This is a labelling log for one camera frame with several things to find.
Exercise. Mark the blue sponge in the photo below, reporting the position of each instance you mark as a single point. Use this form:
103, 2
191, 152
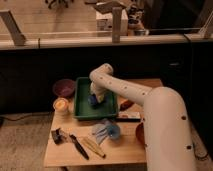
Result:
92, 100

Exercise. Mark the wooden railing shelf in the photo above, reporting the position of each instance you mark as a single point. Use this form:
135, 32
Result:
104, 41

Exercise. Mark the wooden table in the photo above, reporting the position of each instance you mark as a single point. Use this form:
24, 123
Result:
126, 150

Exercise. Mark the blue plastic cup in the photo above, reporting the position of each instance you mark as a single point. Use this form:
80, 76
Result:
113, 131

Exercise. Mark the white cardboard box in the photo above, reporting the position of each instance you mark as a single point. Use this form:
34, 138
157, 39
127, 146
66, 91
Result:
104, 22

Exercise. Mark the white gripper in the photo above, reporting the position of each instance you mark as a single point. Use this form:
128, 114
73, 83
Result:
98, 91

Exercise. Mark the red brown utensil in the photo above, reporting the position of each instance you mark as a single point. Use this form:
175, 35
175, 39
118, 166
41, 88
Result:
125, 105

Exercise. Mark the yellow lidded cup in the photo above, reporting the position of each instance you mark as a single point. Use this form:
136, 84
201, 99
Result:
60, 106

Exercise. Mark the dark metal clip tool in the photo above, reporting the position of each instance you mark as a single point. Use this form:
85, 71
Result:
59, 136

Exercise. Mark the orange bowl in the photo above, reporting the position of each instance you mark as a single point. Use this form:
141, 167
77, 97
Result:
140, 133

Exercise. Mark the purple bowl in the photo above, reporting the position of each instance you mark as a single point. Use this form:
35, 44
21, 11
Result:
64, 88

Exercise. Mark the yellow wooden utensil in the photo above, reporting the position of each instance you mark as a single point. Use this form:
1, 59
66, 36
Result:
93, 147

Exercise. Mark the green plastic tray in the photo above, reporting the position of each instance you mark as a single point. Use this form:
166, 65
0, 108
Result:
83, 110

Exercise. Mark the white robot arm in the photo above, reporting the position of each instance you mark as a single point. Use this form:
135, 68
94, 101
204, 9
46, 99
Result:
167, 131

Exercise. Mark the grey cloth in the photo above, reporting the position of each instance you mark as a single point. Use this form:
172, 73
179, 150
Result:
99, 130

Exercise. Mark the black flat box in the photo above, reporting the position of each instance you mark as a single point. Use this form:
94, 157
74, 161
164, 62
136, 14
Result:
129, 116

